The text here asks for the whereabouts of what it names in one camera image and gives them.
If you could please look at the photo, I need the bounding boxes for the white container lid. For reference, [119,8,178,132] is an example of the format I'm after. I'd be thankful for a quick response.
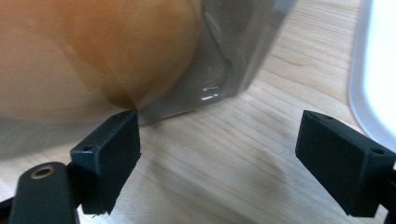
[346,0,396,153]

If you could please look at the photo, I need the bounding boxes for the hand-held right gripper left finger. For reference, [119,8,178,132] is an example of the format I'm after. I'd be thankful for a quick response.
[69,108,142,216]

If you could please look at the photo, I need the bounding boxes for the orange plush toy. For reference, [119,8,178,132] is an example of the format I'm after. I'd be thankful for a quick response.
[0,0,204,124]

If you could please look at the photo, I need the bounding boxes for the clear plastic container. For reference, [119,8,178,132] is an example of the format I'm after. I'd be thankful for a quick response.
[0,0,297,160]

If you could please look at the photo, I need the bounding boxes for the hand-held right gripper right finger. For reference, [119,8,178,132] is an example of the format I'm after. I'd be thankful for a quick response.
[294,110,396,218]

